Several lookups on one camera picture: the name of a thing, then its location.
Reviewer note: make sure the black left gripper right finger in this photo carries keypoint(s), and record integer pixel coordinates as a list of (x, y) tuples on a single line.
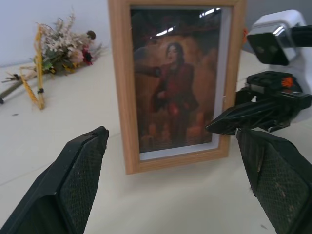
[(280, 180)]

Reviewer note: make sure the small orange object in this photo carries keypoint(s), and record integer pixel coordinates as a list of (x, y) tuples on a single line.
[(245, 36)]

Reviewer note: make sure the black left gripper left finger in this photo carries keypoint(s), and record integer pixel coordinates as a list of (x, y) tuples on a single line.
[(61, 185)]

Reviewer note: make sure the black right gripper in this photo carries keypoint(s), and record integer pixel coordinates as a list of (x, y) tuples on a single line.
[(273, 83)]

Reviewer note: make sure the wooden picture frame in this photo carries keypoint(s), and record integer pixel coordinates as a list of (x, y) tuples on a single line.
[(122, 97)]

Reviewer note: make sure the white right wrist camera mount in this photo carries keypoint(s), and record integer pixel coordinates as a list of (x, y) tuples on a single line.
[(305, 63)]

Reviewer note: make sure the dried flower bouquet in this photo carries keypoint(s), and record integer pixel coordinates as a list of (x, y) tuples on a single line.
[(62, 52)]

